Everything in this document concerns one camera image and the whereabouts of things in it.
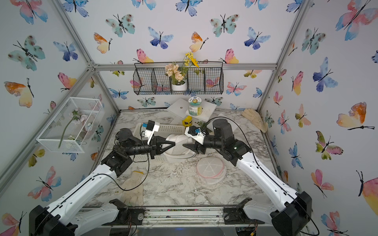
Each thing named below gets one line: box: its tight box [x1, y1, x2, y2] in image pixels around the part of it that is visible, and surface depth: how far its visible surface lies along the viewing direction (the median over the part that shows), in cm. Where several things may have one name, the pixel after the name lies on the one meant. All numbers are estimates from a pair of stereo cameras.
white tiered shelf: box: [166, 97, 218, 122], surface depth 96 cm
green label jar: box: [188, 95, 203, 117], surface depth 85 cm
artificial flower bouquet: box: [164, 51, 200, 86], surface depth 84 cm
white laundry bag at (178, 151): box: [164, 133, 198, 160], surface depth 65 cm
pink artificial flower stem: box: [57, 110, 80, 149], surface depth 75 cm
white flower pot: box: [171, 82, 188, 91], surface depth 93 cm
